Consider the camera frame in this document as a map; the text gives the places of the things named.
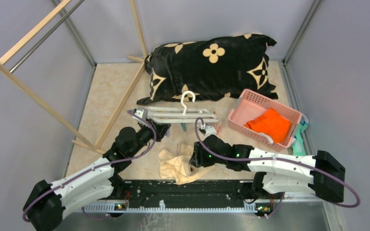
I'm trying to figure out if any white clip hanger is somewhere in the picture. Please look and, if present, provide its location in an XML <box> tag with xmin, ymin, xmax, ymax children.
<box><xmin>145</xmin><ymin>90</ymin><xmax>220</xmax><ymax>124</ymax></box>

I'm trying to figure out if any cream boxer underwear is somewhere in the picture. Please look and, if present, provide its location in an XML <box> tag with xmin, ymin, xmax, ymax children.
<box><xmin>158</xmin><ymin>143</ymin><xmax>215</xmax><ymax>185</ymax></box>

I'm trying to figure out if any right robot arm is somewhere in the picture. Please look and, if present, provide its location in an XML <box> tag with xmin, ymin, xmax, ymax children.
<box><xmin>189</xmin><ymin>135</ymin><xmax>345</xmax><ymax>203</ymax></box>

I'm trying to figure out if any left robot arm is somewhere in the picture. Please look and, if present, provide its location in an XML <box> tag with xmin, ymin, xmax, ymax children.
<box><xmin>22</xmin><ymin>121</ymin><xmax>171</xmax><ymax>231</ymax></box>

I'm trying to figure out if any orange underwear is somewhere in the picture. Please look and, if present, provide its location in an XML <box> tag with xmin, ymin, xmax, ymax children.
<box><xmin>244</xmin><ymin>108</ymin><xmax>291</xmax><ymax>143</ymax></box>

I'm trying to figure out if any pink plastic basket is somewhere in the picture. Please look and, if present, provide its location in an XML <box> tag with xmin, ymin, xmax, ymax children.
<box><xmin>228</xmin><ymin>89</ymin><xmax>302</xmax><ymax>151</ymax></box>

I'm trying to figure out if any black floral pillow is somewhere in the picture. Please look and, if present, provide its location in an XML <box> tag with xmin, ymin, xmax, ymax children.
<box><xmin>137</xmin><ymin>34</ymin><xmax>278</xmax><ymax>105</ymax></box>

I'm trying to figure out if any metal rack rod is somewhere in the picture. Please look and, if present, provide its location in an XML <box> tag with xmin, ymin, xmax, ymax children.
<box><xmin>9</xmin><ymin>0</ymin><xmax>85</xmax><ymax>73</ymax></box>

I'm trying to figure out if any wooden drying rack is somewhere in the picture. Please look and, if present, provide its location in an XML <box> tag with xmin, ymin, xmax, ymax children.
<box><xmin>0</xmin><ymin>0</ymin><xmax>148</xmax><ymax>155</ymax></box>

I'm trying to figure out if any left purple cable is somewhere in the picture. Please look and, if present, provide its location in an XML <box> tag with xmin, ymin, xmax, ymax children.
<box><xmin>22</xmin><ymin>110</ymin><xmax>158</xmax><ymax>222</ymax></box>

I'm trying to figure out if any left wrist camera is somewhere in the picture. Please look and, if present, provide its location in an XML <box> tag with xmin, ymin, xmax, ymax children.
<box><xmin>133</xmin><ymin>108</ymin><xmax>148</xmax><ymax>121</ymax></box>

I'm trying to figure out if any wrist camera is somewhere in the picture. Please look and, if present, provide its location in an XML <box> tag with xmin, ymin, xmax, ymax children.
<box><xmin>204</xmin><ymin>126</ymin><xmax>217</xmax><ymax>137</ymax></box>
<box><xmin>133</xmin><ymin>108</ymin><xmax>148</xmax><ymax>121</ymax></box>

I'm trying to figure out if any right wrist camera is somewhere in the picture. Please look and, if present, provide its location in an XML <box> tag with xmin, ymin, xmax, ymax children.
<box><xmin>204</xmin><ymin>126</ymin><xmax>217</xmax><ymax>137</ymax></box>

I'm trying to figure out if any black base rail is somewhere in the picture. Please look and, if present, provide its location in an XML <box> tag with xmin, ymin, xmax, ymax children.
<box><xmin>49</xmin><ymin>179</ymin><xmax>336</xmax><ymax>214</ymax></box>

